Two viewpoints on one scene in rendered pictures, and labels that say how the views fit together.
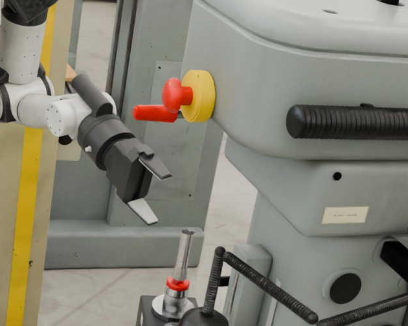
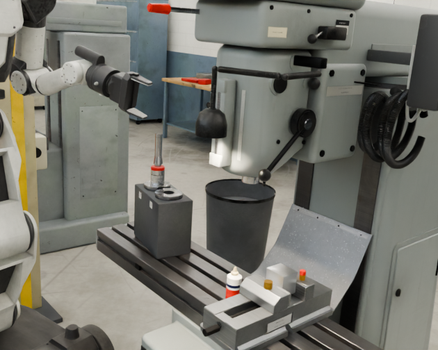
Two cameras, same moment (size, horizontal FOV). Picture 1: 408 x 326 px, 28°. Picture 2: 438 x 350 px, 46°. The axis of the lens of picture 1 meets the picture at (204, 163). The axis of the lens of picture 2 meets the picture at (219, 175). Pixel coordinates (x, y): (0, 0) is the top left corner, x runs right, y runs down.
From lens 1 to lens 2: 0.50 m
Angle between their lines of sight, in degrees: 15
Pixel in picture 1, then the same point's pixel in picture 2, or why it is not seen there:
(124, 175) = (122, 92)
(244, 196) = not seen: hidden behind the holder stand
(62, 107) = (74, 63)
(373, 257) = (290, 65)
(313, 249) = (261, 62)
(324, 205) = (267, 25)
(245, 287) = (226, 98)
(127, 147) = (121, 75)
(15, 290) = not seen: hidden behind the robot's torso
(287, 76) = not seen: outside the picture
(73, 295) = (54, 267)
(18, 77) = (33, 64)
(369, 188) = (286, 17)
